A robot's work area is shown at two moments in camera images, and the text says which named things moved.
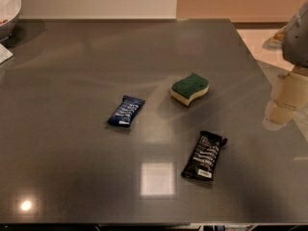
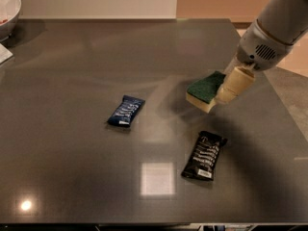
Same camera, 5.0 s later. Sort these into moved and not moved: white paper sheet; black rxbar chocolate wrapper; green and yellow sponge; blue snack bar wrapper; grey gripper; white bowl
Moved: grey gripper; green and yellow sponge
Not moved: white paper sheet; white bowl; blue snack bar wrapper; black rxbar chocolate wrapper
